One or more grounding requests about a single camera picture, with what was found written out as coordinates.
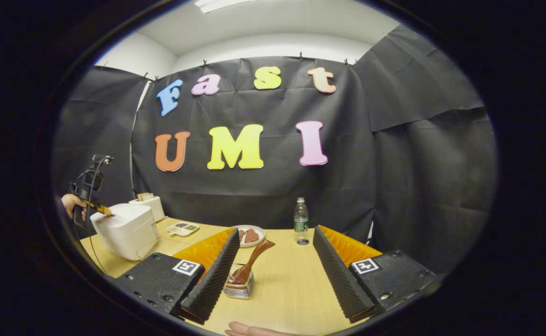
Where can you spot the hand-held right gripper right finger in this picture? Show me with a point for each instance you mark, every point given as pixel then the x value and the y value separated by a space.
pixel 336 280

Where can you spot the white rice cooker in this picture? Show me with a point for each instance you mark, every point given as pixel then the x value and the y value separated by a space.
pixel 123 231

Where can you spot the clear water bottle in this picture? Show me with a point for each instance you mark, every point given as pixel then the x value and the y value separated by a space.
pixel 301 219

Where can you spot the round white plate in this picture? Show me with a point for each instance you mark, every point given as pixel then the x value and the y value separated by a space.
pixel 260 232

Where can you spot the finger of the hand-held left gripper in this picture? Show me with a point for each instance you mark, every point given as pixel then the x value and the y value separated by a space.
pixel 99 208

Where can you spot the ceiling light panel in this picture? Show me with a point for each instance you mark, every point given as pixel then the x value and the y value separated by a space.
pixel 221 4

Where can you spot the black backdrop cloth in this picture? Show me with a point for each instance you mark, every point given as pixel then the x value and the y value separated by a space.
pixel 273 196

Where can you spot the brown meat piece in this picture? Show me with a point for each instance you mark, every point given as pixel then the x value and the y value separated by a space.
pixel 242 235
pixel 252 235

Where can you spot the white toaster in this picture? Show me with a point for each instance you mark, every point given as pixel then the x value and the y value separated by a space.
pixel 154 207

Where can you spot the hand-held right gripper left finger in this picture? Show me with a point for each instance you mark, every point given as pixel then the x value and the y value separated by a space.
pixel 210 280

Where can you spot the white divided grain dish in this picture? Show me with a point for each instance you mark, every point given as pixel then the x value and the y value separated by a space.
pixel 183 228

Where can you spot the brown wooden spoon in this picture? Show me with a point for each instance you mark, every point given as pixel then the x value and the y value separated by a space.
pixel 252 261

